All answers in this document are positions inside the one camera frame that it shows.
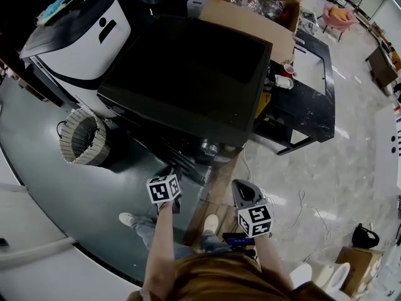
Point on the person's white right shoe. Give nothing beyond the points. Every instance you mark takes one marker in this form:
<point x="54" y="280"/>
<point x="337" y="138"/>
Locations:
<point x="211" y="223"/>

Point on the person's right forearm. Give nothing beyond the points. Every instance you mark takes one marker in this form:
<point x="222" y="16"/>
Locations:
<point x="274" y="262"/>

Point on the red cup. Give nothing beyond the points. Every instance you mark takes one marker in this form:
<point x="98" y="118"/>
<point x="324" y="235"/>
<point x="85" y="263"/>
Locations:
<point x="288" y="70"/>

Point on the black marble table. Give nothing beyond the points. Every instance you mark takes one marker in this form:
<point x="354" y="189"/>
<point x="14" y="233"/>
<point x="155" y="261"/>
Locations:
<point x="313" y="105"/>

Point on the white curved counter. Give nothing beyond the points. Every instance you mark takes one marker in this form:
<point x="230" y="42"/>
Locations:
<point x="47" y="262"/>

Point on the person's brown shirt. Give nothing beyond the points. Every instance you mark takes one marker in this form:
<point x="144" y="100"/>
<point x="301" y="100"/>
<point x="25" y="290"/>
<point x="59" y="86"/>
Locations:
<point x="225" y="277"/>

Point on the blue cloth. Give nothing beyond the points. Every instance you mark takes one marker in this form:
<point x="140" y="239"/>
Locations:
<point x="54" y="7"/>

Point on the woven laundry basket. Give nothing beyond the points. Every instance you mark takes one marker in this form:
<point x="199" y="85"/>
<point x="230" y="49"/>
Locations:
<point x="94" y="149"/>

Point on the small cardboard box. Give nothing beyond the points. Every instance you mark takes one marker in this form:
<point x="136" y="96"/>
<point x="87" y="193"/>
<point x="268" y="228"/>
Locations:
<point x="360" y="268"/>

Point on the brown wooden desk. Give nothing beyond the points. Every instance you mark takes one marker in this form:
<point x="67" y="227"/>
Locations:
<point x="380" y="67"/>

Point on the large open cardboard box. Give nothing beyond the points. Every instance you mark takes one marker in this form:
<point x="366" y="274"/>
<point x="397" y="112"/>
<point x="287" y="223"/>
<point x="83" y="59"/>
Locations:
<point x="250" y="27"/>

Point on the person's left forearm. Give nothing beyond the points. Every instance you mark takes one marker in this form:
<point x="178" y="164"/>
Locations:
<point x="161" y="246"/>

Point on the person's leg in jeans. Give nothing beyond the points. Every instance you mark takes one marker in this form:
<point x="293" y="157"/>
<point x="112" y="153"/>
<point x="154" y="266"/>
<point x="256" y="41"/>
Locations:
<point x="211" y="241"/>
<point x="147" y="230"/>

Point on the white carton box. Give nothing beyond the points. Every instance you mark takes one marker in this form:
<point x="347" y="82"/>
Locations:
<point x="199" y="2"/>

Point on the person's right leg in jeans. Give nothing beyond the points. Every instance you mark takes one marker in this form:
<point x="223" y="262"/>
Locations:
<point x="211" y="241"/>

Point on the small white container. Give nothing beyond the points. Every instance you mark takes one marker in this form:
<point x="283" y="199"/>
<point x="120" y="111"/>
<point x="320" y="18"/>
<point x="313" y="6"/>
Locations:
<point x="283" y="82"/>

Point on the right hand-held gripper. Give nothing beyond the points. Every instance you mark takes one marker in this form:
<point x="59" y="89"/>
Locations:
<point x="254" y="219"/>

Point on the person's white left shoe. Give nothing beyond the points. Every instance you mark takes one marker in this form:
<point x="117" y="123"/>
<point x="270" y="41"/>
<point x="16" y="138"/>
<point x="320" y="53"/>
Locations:
<point x="126" y="219"/>

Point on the person's white shoe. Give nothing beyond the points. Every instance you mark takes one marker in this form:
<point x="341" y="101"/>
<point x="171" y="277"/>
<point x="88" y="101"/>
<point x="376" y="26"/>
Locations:
<point x="211" y="223"/>
<point x="126" y="219"/>

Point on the white and black appliance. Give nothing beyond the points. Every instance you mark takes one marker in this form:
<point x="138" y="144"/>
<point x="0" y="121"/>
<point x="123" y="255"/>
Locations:
<point x="84" y="52"/>

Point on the black waist device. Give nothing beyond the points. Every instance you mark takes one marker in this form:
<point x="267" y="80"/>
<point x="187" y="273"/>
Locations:
<point x="238" y="241"/>

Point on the yellow packet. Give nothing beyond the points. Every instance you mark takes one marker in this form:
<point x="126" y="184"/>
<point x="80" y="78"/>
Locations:
<point x="262" y="103"/>

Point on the wooden floor platform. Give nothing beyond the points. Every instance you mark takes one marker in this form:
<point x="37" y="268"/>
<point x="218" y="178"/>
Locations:
<point x="219" y="180"/>

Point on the black washing machine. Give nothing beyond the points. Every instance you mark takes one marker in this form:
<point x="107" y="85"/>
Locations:
<point x="185" y="74"/>

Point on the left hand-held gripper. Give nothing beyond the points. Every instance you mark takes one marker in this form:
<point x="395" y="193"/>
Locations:
<point x="163" y="189"/>

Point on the person's left leg in jeans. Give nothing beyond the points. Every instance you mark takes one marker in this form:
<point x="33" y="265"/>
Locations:
<point x="147" y="230"/>

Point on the black bag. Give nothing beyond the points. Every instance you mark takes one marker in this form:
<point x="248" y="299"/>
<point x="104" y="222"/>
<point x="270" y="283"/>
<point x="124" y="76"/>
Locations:
<point x="365" y="236"/>

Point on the pink chair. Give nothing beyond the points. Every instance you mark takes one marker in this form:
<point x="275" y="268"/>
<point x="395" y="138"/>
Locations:
<point x="340" y="19"/>

